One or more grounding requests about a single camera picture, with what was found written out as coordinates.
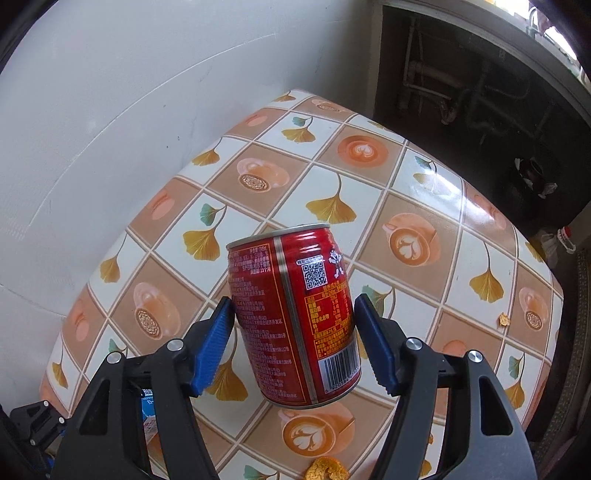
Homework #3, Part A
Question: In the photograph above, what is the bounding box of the concrete kitchen counter shelf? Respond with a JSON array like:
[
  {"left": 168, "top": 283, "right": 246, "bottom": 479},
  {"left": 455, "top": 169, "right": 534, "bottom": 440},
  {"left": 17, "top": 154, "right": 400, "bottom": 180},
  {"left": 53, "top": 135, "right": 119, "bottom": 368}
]
[{"left": 374, "top": 1, "right": 590, "bottom": 242}]

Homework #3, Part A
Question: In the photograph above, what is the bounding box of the cooking oil bottle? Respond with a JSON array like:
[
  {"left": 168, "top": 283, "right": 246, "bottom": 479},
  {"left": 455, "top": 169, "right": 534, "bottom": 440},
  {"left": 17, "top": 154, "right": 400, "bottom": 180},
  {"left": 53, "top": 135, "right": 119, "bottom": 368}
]
[{"left": 540, "top": 226, "right": 577, "bottom": 268}]

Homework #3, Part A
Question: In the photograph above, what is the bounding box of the small orange crumb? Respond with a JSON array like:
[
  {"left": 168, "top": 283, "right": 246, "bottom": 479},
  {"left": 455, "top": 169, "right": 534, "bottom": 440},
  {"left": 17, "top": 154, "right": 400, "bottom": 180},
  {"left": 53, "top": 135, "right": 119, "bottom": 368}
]
[{"left": 497, "top": 313, "right": 511, "bottom": 327}]

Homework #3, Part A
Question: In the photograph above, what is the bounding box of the dried peel piece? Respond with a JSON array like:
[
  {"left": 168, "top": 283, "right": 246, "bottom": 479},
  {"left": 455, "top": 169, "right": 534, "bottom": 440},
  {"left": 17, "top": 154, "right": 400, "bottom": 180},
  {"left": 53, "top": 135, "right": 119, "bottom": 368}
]
[{"left": 304, "top": 457, "right": 349, "bottom": 480}]

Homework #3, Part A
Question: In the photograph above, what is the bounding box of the red drink can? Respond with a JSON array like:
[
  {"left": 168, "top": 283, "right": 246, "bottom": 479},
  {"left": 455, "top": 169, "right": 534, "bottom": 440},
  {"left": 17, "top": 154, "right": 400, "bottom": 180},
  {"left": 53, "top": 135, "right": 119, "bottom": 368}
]
[{"left": 226, "top": 223, "right": 362, "bottom": 409}]

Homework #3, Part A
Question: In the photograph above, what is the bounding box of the blue cling film box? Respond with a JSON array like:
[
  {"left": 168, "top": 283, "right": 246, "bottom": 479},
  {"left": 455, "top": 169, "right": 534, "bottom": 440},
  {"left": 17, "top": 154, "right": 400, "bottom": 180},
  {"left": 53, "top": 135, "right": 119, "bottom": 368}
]
[{"left": 140, "top": 389, "right": 158, "bottom": 443}]

